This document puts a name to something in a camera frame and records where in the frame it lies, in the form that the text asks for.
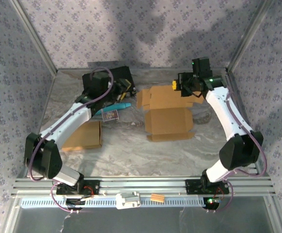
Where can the brown cardboard paper box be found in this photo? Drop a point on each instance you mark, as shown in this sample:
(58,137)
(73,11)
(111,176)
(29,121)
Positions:
(167,121)
(89,136)

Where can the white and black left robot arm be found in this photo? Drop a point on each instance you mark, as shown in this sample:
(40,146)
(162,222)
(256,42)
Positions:
(65,123)

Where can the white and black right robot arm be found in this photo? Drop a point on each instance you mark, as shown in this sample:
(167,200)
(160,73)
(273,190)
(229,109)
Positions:
(228,114)

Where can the light blue pen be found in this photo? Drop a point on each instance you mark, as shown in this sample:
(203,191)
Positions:
(121,105)

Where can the black hard case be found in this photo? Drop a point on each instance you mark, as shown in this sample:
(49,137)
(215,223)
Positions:
(123,72)

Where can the colourful card pack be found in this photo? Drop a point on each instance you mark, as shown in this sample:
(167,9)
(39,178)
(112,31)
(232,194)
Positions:
(110,115)

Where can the white printed plastic part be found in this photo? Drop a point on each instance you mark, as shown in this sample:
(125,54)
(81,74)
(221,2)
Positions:
(123,202)

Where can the small striped wooden block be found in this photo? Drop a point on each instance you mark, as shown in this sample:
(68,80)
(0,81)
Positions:
(157,197)

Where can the black round controller board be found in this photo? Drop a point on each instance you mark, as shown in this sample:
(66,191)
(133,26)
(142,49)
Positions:
(72,202)
(213,205)

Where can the aluminium side rail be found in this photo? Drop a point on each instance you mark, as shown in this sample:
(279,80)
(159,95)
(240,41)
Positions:
(237,97)

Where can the aluminium frame post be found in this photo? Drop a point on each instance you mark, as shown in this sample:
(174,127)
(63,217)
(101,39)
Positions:
(12,218)
(276,216)
(34,36)
(248,36)

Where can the aluminium front rail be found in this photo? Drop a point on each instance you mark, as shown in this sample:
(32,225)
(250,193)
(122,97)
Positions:
(143,185)

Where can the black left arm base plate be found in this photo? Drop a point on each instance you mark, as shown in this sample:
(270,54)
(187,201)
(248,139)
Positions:
(96,188)

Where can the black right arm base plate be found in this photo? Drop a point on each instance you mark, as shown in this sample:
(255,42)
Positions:
(191,187)

